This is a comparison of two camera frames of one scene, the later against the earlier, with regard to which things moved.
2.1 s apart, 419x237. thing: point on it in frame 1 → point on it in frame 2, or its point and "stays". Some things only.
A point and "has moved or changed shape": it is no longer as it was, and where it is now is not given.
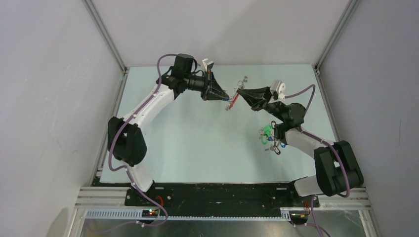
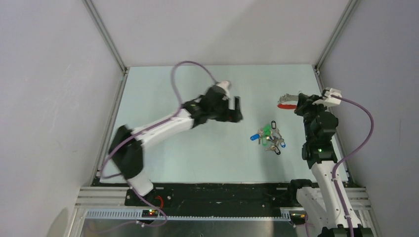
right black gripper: x=258 y=98 → x=305 y=102
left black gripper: x=212 y=91 → x=230 y=115
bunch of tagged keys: x=267 y=134 stays
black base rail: x=220 y=197 stays
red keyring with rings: x=232 y=99 has moved or changed shape
